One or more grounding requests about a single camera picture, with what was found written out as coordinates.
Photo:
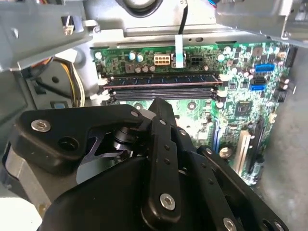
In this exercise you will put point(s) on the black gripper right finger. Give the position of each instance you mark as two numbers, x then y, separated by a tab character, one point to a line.
216	183

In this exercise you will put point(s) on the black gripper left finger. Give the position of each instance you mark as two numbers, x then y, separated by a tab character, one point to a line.
72	134

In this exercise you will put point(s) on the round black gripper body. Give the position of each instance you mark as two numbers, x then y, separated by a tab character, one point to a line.
108	204

